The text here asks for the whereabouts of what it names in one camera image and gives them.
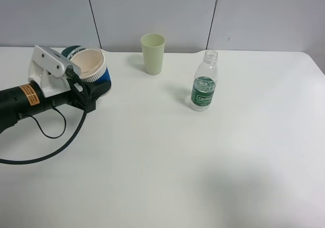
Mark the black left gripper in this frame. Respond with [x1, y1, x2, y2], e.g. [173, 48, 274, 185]
[19, 80, 111, 116]

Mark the glass cup blue sleeve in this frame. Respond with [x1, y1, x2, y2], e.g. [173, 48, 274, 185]
[70, 46, 111, 82]

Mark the clear bottle green label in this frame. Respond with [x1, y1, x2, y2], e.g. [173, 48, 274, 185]
[190, 50, 218, 112]

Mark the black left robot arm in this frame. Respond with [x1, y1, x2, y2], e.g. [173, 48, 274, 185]
[1, 81, 86, 132]

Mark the teal plastic cup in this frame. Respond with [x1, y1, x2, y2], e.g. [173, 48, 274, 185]
[61, 45, 82, 60]

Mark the light green plastic cup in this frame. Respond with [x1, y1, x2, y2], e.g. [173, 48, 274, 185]
[141, 34, 166, 75]

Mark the black braided left cable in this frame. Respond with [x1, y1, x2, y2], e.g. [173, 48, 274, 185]
[0, 70, 91, 165]

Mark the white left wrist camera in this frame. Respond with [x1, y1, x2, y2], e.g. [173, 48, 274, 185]
[28, 45, 81, 98]

